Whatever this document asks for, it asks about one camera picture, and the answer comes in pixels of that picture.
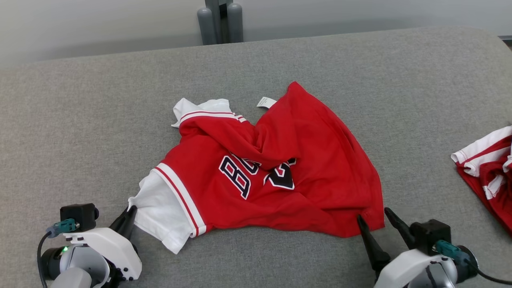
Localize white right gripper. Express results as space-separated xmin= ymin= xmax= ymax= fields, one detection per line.
xmin=357 ymin=207 xmax=440 ymax=288

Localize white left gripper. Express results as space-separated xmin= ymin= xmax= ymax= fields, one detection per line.
xmin=64 ymin=206 xmax=142 ymax=280

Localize red white basketball jersey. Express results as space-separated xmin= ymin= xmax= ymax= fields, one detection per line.
xmin=128 ymin=81 xmax=385 ymax=254

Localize red white basketball shorts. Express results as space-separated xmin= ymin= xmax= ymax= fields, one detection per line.
xmin=451 ymin=126 xmax=512 ymax=236

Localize left teal plug black cable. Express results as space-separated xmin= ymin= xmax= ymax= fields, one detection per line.
xmin=37 ymin=219 xmax=80 ymax=288

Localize grey cylindrical post foot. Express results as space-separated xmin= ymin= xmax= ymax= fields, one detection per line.
xmin=197 ymin=7 xmax=216 ymax=45
xmin=227 ymin=3 xmax=244 ymax=43

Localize grey metal partition post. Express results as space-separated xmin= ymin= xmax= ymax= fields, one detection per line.
xmin=205 ymin=0 xmax=234 ymax=44

